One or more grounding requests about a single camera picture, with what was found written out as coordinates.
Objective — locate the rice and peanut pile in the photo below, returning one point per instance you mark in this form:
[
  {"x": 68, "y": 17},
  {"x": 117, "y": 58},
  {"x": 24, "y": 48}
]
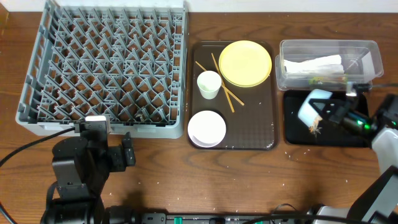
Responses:
[{"x": 314, "y": 128}]

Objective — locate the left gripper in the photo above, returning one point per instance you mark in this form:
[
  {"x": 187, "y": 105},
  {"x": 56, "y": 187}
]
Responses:
[{"x": 119, "y": 160}]

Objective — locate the black plastic tray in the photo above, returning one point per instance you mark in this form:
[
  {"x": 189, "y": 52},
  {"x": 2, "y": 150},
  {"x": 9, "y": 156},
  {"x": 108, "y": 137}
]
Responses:
[{"x": 296, "y": 132}]

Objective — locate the yellow plate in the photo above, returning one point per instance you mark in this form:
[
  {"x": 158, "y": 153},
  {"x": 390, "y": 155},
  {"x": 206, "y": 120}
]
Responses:
[{"x": 245, "y": 63}]

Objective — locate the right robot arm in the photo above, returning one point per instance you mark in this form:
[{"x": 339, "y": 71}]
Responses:
[{"x": 378, "y": 204}]

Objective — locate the white paper napkin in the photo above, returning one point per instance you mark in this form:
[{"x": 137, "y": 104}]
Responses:
[{"x": 329, "y": 65}]

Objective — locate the light blue bowl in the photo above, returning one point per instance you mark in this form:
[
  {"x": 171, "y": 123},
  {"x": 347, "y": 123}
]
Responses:
[{"x": 307, "y": 113}]

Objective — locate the grey dish rack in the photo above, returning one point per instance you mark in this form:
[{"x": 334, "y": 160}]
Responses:
[{"x": 126, "y": 62}]

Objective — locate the clear plastic bin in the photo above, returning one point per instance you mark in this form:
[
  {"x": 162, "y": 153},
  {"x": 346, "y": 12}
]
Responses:
[{"x": 361, "y": 60}]

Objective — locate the white pink bowl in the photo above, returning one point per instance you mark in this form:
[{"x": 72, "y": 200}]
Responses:
[{"x": 206, "y": 129}]

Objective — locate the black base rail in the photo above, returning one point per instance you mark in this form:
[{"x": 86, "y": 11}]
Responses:
[{"x": 163, "y": 218}]

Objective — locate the dark brown serving tray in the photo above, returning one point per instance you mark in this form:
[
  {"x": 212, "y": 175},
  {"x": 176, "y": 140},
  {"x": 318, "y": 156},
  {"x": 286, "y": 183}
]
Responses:
[{"x": 254, "y": 125}]

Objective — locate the white paper cup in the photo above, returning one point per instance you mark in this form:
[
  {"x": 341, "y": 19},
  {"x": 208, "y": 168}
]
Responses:
[{"x": 209, "y": 83}]

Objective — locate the wooden chopstick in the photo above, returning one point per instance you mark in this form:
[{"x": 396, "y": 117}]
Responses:
[
  {"x": 219, "y": 73},
  {"x": 224, "y": 87}
]

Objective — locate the green snack wrapper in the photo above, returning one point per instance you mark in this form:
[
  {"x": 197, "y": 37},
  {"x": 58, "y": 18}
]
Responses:
[{"x": 327, "y": 81}]

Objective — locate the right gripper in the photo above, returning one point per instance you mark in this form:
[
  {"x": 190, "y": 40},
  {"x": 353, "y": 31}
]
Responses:
[{"x": 335, "y": 110}]

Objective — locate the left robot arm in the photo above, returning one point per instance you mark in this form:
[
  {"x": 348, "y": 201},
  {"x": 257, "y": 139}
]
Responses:
[{"x": 82, "y": 166}]

